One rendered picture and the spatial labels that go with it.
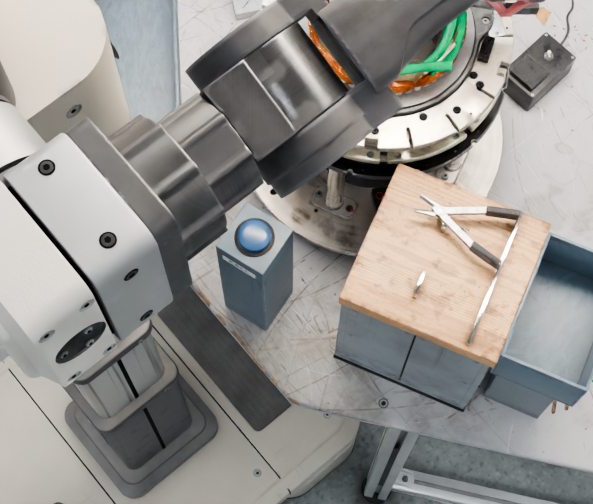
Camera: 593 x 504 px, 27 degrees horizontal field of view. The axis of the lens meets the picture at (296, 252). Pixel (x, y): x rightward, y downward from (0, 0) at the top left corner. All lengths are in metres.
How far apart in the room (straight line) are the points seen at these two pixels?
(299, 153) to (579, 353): 0.87
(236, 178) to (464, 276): 0.79
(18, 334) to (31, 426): 1.63
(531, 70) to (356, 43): 1.12
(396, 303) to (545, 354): 0.21
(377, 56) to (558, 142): 1.14
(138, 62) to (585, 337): 0.67
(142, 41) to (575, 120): 0.67
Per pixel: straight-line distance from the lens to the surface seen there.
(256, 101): 0.75
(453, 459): 2.54
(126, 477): 2.23
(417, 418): 1.75
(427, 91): 1.55
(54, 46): 0.86
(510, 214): 1.51
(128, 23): 1.69
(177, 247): 0.72
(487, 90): 1.57
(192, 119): 0.74
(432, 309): 1.49
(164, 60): 1.66
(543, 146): 1.90
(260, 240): 1.53
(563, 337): 1.59
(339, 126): 0.77
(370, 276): 1.49
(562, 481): 2.57
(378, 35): 0.79
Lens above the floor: 2.48
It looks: 71 degrees down
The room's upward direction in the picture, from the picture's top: 1 degrees clockwise
